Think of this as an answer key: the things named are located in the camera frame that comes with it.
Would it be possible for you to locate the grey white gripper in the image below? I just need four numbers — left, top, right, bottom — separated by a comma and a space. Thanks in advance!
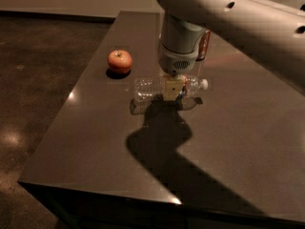
158, 12, 205, 101

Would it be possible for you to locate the clear plastic water bottle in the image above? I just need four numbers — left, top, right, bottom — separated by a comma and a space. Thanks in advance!
134, 74, 209, 102

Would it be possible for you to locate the red coke can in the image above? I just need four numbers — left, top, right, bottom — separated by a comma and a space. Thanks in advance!
196, 30, 211, 61

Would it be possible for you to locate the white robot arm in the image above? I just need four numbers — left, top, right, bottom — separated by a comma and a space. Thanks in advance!
156, 0, 305, 93

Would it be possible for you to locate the red apple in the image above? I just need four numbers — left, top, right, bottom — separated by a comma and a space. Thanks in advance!
108, 50, 132, 74

